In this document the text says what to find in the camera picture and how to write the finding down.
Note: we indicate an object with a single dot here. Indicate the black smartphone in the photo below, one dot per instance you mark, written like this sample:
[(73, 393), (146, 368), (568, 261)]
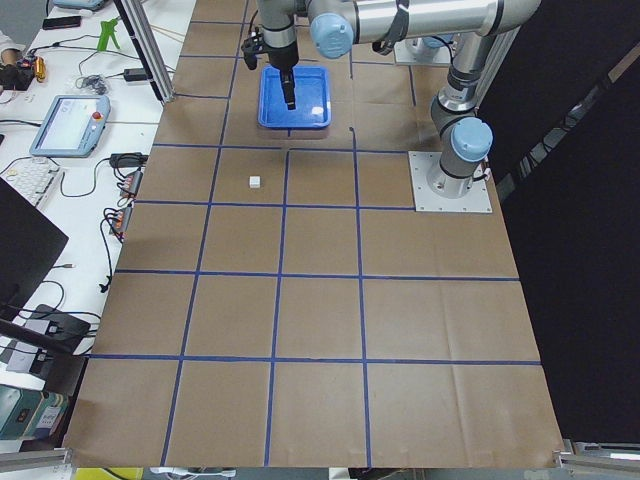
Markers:
[(65, 22)]

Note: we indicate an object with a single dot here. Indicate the blue teach pendant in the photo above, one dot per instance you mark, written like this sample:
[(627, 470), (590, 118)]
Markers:
[(72, 127)]

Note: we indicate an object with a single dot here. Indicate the aluminium frame post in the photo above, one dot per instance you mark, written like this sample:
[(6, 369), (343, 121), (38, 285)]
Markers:
[(139, 29)]

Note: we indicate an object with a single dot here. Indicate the blue plastic tray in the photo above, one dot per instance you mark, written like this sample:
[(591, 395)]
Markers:
[(312, 99)]

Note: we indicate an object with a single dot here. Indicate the white keyboard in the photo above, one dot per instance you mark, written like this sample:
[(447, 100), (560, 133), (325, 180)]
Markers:
[(33, 178)]

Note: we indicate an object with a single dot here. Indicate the green handled reacher grabber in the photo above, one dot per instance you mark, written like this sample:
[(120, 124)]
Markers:
[(108, 35)]

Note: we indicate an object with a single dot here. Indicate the black monitor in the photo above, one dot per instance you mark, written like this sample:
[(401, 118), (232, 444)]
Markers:
[(30, 246)]

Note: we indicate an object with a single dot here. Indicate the black power adapter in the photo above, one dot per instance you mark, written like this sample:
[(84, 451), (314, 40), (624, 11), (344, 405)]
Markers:
[(135, 75)]

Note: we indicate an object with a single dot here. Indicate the black usb hub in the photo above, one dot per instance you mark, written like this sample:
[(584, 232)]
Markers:
[(130, 185)]

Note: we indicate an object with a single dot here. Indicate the white block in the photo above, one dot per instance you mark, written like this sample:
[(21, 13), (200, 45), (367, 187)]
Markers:
[(254, 182)]

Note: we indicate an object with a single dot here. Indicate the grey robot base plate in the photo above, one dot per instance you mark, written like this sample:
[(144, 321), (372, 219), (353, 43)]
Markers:
[(436, 192)]

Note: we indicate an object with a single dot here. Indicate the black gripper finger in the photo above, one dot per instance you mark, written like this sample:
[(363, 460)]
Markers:
[(287, 81)]

